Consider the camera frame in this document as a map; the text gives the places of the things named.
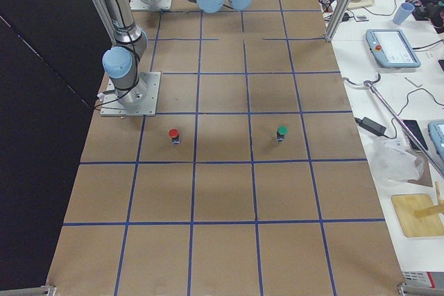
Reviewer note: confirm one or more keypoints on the green push button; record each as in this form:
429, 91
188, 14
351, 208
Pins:
281, 133

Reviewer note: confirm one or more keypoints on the red push button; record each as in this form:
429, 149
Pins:
174, 135

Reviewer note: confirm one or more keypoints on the light blue plastic cup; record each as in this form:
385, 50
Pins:
403, 13

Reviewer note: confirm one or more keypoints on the blue teach pendant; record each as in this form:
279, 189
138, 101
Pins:
435, 130
391, 49

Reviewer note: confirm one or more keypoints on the black power adapter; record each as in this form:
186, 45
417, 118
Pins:
372, 126

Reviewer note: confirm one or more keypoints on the black smartphone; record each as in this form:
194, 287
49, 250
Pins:
414, 127

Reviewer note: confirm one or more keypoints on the clear plastic bag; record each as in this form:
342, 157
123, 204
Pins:
392, 163

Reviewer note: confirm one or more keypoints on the wooden cutting board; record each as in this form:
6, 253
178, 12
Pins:
418, 215

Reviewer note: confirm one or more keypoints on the metal rod with handle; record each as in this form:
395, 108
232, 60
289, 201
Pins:
370, 84

